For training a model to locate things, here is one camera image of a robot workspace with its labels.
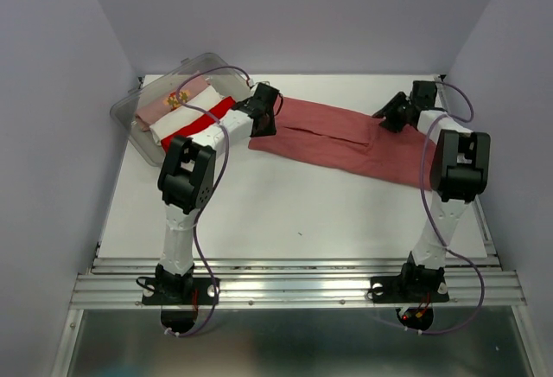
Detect red rolled t shirt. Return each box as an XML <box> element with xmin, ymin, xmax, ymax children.
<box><xmin>161</xmin><ymin>97</ymin><xmax>236</xmax><ymax>152</ymax></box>

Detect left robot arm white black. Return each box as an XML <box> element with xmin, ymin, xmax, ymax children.
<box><xmin>143</xmin><ymin>83</ymin><xmax>283</xmax><ymax>305</ymax></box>

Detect pink rolled mario t shirt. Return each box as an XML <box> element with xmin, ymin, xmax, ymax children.
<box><xmin>135</xmin><ymin>77</ymin><xmax>210</xmax><ymax>131</ymax></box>

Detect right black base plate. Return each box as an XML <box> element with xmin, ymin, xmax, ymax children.
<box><xmin>367</xmin><ymin>275</ymin><xmax>450</xmax><ymax>304</ymax></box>

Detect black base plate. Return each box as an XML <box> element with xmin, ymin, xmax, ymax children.
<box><xmin>136</xmin><ymin>275</ymin><xmax>219</xmax><ymax>306</ymax></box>
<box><xmin>367</xmin><ymin>275</ymin><xmax>450</xmax><ymax>304</ymax></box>

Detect clear plastic storage bin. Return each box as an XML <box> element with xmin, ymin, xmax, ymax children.
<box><xmin>110</xmin><ymin>53</ymin><xmax>251</xmax><ymax>166</ymax></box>

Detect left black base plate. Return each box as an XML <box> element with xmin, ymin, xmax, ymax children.
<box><xmin>136</xmin><ymin>275</ymin><xmax>219</xmax><ymax>306</ymax></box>

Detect aluminium frame rail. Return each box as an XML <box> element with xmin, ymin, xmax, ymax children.
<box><xmin>70</xmin><ymin>256</ymin><xmax>526</xmax><ymax>310</ymax></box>

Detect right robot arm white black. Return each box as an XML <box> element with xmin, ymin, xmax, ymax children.
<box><xmin>367</xmin><ymin>80</ymin><xmax>491</xmax><ymax>304</ymax></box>

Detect white rolled t shirt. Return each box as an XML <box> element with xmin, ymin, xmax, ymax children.
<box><xmin>149</xmin><ymin>86</ymin><xmax>223</xmax><ymax>145</ymax></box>

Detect dusty red t shirt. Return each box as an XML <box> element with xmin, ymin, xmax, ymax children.
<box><xmin>248</xmin><ymin>98</ymin><xmax>435</xmax><ymax>190</ymax></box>

